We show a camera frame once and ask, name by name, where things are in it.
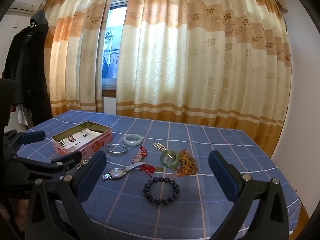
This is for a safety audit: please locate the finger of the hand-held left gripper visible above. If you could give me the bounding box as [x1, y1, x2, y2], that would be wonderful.
[4, 130, 47, 155]
[12, 151, 83, 180]

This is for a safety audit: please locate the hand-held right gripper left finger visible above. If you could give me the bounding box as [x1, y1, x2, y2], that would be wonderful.
[25, 151, 108, 240]

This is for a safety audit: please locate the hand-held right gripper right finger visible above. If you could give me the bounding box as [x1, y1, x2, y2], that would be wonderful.
[208, 150, 290, 240]

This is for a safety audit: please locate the silver bead chain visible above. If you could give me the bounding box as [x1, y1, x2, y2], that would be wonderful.
[76, 159, 90, 170]

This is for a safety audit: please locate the silver wristwatch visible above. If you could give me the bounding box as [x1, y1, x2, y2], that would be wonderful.
[102, 162, 147, 181]

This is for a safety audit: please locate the silver metal bangle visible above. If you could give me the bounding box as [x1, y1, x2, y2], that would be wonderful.
[107, 144, 128, 156]

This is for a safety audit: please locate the pink floral tin box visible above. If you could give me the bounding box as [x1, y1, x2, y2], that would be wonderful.
[51, 121, 113, 160]

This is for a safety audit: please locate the red tassel knot charm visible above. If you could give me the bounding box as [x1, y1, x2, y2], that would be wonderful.
[139, 164, 164, 178]

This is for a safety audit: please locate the dark bead bracelet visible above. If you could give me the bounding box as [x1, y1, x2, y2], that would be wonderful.
[143, 177, 180, 205]

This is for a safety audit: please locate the white hanging cloth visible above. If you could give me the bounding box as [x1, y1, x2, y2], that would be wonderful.
[17, 105, 29, 126]

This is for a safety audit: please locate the white printed paper card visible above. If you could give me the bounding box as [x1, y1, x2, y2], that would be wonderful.
[58, 128, 105, 150]

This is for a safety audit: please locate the black hanging coat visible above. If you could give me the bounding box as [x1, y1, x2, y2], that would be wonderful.
[4, 10, 53, 127]

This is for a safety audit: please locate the blue checked tablecloth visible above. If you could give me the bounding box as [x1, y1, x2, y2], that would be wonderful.
[15, 109, 302, 240]

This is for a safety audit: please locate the white jade bangle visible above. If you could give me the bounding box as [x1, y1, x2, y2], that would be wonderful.
[123, 134, 143, 146]

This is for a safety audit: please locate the red knot pendant charm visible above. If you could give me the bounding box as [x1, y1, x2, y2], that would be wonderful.
[132, 146, 148, 164]

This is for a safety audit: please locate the green jade bangle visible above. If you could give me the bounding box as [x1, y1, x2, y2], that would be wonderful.
[160, 149, 180, 167]

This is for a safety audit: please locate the narrow cream orange curtain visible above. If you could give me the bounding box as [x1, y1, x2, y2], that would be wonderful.
[44, 0, 118, 113]

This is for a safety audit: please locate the white air conditioner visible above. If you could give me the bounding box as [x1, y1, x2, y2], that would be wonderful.
[9, 1, 40, 13]

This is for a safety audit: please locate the wide cream orange curtain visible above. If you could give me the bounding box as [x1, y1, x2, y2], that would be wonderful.
[116, 0, 292, 155]

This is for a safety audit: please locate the window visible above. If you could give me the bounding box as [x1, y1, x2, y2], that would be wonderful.
[99, 0, 133, 90]

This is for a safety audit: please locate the amber bead string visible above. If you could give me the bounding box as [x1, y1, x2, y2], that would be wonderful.
[172, 149, 199, 178]

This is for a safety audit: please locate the pearl bracelet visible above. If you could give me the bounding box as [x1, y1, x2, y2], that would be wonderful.
[153, 142, 175, 159]

